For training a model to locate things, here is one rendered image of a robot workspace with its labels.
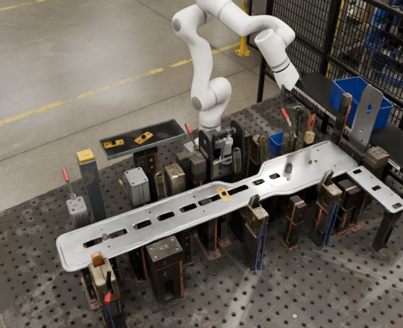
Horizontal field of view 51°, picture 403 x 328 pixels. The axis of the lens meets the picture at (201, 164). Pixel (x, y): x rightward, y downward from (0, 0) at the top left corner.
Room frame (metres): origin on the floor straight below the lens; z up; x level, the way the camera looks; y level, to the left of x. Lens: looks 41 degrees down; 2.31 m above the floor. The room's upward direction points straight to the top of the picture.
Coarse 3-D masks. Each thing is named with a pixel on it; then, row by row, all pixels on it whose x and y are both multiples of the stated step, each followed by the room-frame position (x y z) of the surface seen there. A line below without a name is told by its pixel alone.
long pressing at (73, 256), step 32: (288, 160) 1.53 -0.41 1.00; (320, 160) 1.53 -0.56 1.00; (352, 160) 1.53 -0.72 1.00; (192, 192) 1.32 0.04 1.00; (256, 192) 1.32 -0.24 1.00; (288, 192) 1.32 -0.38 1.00; (96, 224) 1.13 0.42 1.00; (128, 224) 1.13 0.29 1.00; (160, 224) 1.13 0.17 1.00; (192, 224) 1.14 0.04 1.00; (64, 256) 0.97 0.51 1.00
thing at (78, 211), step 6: (78, 198) 1.22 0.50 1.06; (72, 204) 1.19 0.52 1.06; (78, 204) 1.19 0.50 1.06; (84, 204) 1.19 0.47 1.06; (72, 210) 1.16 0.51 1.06; (78, 210) 1.15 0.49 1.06; (84, 210) 1.16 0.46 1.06; (72, 216) 1.13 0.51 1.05; (78, 216) 1.15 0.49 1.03; (84, 216) 1.15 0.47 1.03; (72, 222) 1.17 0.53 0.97; (78, 222) 1.14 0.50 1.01; (84, 222) 1.15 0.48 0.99; (90, 246) 1.16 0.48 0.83
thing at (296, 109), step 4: (292, 108) 1.65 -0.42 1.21; (296, 108) 1.65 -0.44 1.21; (300, 108) 1.65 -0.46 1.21; (292, 112) 1.65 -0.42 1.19; (296, 112) 1.64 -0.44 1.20; (300, 112) 1.62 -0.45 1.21; (292, 116) 1.64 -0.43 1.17; (296, 116) 1.65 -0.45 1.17; (292, 120) 1.64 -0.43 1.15; (296, 120) 1.65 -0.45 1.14; (292, 124) 1.64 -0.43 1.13; (296, 124) 1.65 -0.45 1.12; (292, 128) 1.63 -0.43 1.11; (296, 128) 1.64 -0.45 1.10; (292, 132) 1.63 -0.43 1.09; (296, 132) 1.64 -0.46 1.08
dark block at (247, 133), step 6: (246, 132) 1.59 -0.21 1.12; (246, 138) 1.56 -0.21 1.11; (252, 138) 1.57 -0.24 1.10; (246, 144) 1.56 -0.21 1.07; (246, 150) 1.57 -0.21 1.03; (246, 156) 1.57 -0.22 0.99; (246, 162) 1.57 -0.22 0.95; (246, 168) 1.57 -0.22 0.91; (246, 174) 1.57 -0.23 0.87; (240, 186) 1.56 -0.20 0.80
